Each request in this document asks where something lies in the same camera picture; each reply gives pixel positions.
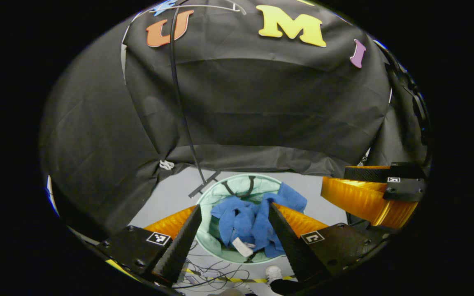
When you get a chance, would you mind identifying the black backdrop cloth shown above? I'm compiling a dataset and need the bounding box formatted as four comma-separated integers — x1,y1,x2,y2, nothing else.
39,0,431,237

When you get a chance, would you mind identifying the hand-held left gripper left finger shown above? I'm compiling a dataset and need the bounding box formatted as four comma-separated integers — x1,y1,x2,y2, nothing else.
96,204,203,288

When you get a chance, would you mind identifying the green laundry hamper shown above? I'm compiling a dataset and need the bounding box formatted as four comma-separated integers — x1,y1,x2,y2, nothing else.
196,173,303,264

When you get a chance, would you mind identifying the white wire hanger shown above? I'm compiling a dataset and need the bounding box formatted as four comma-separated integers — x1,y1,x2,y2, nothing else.
130,3,246,19

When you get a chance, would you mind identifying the black clothes rack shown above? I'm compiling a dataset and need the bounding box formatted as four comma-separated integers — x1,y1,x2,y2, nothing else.
170,6,222,199

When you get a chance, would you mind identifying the person's white shoe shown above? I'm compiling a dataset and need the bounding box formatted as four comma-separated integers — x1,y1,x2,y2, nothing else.
265,265,283,285

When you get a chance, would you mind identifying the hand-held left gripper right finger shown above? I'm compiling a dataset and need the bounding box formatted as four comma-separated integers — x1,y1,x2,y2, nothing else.
268,203,390,284

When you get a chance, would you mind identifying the blue corduroy jacket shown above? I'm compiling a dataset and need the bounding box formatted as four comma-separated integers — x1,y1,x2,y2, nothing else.
210,182,308,259

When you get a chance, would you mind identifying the tangle of black cables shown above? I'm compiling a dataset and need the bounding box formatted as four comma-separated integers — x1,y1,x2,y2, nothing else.
181,240,262,290

